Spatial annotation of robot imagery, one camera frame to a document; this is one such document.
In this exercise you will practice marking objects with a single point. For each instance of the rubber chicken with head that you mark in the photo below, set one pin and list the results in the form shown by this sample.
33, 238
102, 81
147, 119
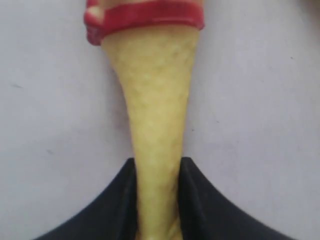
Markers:
151, 45

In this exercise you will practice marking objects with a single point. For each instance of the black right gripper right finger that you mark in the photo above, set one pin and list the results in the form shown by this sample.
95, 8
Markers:
206, 214

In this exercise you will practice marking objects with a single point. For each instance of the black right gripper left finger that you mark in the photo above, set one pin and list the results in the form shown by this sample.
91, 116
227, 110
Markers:
111, 216

